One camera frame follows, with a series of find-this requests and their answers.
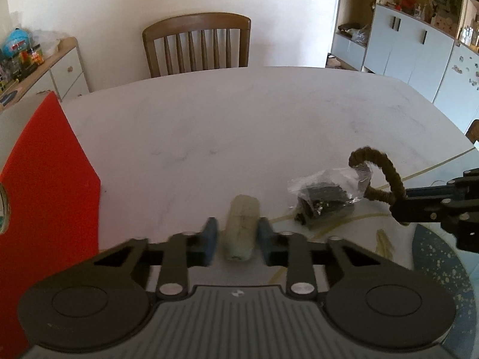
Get grey-green eraser block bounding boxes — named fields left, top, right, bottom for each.
left=224, top=194, right=260, bottom=262

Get brown braided rope loop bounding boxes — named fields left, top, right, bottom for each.
left=348, top=146, right=408, bottom=206

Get dark items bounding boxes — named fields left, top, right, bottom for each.
left=288, top=165, right=372, bottom=229

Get red cardboard box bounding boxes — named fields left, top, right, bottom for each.
left=1, top=92, right=101, bottom=358

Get wooden slat chair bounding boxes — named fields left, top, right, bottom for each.
left=142, top=12, right=252, bottom=78

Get white sideboard with wood top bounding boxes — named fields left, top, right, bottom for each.
left=1, top=36, right=90, bottom=111

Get white wall cabinet unit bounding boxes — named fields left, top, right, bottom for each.
left=328, top=0, right=478, bottom=132

